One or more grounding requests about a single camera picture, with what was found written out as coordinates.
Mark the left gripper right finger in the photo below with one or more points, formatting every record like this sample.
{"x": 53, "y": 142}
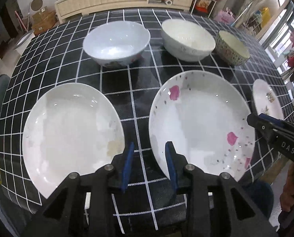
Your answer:
{"x": 216, "y": 205}

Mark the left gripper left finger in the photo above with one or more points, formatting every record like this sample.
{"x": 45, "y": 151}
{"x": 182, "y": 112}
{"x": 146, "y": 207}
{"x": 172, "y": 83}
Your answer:
{"x": 80, "y": 206}

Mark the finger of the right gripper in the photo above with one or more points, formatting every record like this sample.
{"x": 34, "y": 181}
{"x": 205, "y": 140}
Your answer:
{"x": 269, "y": 127}

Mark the patterned rim small bowl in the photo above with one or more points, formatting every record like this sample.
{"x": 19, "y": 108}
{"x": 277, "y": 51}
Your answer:
{"x": 231, "y": 49}

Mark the small floral plate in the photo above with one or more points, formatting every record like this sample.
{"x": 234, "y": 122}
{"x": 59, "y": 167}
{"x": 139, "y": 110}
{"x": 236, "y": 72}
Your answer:
{"x": 265, "y": 100}

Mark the white plate pink flowers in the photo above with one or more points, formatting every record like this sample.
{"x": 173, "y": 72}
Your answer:
{"x": 204, "y": 116}

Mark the plain white plate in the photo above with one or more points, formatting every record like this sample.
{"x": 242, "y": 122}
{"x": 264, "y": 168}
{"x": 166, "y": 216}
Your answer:
{"x": 72, "y": 128}

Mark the pink bag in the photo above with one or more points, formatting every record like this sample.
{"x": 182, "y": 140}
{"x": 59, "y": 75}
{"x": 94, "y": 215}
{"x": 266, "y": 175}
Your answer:
{"x": 225, "y": 16}

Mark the cream white bowl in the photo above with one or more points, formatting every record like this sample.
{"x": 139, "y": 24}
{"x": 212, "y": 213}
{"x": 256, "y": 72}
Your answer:
{"x": 186, "y": 40}

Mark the black white grid tablecloth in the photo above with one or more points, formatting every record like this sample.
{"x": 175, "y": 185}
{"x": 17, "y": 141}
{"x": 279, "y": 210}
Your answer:
{"x": 149, "y": 206}

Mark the large bluish white bowl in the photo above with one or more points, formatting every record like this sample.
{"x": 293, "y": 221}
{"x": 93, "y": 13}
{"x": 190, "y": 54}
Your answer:
{"x": 116, "y": 44}

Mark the cardboard boxes stack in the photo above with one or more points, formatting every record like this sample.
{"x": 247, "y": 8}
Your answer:
{"x": 43, "y": 20}

